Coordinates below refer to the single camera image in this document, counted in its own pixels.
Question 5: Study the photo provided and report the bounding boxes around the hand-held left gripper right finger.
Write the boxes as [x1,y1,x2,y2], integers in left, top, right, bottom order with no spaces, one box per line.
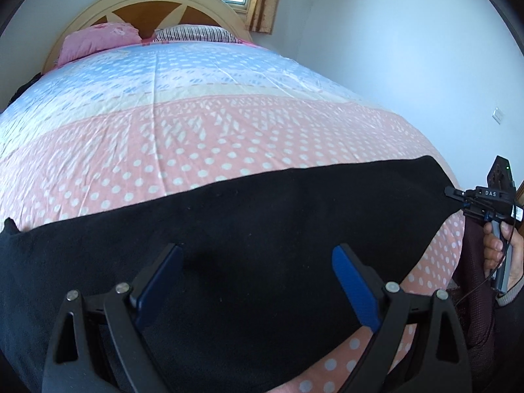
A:
[331,243,471,393]

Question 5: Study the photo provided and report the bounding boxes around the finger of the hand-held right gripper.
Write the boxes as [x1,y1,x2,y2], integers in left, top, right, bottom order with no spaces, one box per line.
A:
[444,186,477,205]

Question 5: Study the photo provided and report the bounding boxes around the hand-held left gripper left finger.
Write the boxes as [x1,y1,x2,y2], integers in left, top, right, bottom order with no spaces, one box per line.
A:
[42,243,183,393]

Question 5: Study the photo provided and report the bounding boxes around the black pants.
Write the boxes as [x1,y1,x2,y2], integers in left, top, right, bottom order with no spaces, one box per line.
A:
[0,156,461,393]

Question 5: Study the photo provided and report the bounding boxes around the person's right forearm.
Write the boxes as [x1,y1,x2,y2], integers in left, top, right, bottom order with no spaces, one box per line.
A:
[495,279,524,309]

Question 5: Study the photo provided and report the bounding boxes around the person's right hand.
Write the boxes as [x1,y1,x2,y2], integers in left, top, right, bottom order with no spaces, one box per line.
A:
[482,221,524,291]

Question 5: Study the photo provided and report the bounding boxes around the bed with polka dot sheet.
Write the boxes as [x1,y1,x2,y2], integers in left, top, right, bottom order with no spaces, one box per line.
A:
[0,39,467,393]

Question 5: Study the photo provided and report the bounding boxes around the black bag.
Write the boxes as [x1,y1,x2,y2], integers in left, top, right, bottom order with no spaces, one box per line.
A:
[6,73,42,107]

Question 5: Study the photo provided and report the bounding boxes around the pink pillow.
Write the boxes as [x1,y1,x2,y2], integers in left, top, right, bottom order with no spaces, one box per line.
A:
[57,23,142,67]

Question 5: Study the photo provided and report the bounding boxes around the striped pillow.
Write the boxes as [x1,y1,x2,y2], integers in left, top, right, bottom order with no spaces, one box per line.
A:
[153,25,243,45]

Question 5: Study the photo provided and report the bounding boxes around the narrow yellow curtain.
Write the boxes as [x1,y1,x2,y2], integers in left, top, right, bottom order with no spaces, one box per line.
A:
[246,0,286,34]

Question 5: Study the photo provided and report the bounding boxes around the cream arched wooden headboard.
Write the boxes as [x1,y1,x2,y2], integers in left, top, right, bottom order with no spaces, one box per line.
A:
[43,0,254,72]

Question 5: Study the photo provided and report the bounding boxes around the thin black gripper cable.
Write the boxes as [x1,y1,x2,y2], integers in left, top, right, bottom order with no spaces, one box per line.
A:
[456,229,516,308]

